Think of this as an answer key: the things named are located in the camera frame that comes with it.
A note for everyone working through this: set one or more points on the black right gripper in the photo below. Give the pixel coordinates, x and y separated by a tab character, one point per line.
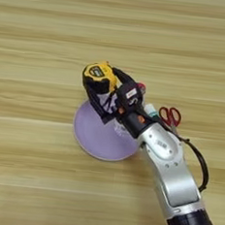
133	121

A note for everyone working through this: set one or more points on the yellow black tape measure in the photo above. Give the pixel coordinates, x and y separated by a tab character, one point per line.
98	75

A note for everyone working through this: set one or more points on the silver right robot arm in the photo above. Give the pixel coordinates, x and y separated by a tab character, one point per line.
173	175

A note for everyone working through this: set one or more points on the black box white label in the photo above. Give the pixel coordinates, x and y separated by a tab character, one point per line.
130	94

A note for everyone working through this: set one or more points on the white green glue stick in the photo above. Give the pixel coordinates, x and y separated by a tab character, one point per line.
151	110

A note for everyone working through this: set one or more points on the purple round plate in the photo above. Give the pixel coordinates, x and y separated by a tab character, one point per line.
99	139

